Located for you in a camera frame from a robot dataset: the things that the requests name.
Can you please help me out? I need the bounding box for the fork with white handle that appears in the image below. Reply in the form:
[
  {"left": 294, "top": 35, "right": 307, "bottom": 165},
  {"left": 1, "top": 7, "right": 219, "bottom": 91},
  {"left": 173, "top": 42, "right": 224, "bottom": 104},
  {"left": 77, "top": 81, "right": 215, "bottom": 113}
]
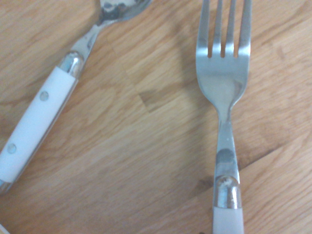
[{"left": 195, "top": 0, "right": 252, "bottom": 234}]

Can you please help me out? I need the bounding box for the spoon with white handle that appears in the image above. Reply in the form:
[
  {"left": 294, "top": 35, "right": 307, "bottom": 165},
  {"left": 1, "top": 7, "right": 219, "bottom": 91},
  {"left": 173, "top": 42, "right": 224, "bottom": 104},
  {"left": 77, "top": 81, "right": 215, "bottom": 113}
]
[{"left": 0, "top": 0, "right": 154, "bottom": 195}]

